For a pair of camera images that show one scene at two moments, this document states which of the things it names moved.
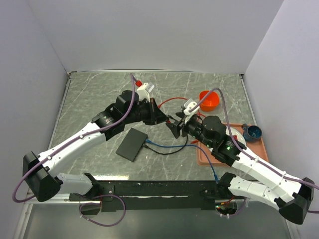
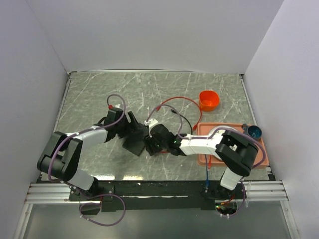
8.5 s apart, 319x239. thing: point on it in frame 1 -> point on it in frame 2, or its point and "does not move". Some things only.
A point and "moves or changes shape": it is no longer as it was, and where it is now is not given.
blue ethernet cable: x=216 y=176 moves or changes shape
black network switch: x=131 y=144 moves or changes shape
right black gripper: x=175 y=129 -> x=148 y=141
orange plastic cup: x=211 y=102 does not move
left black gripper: x=156 y=115 -> x=130 y=126
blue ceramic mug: x=251 y=133 does not move
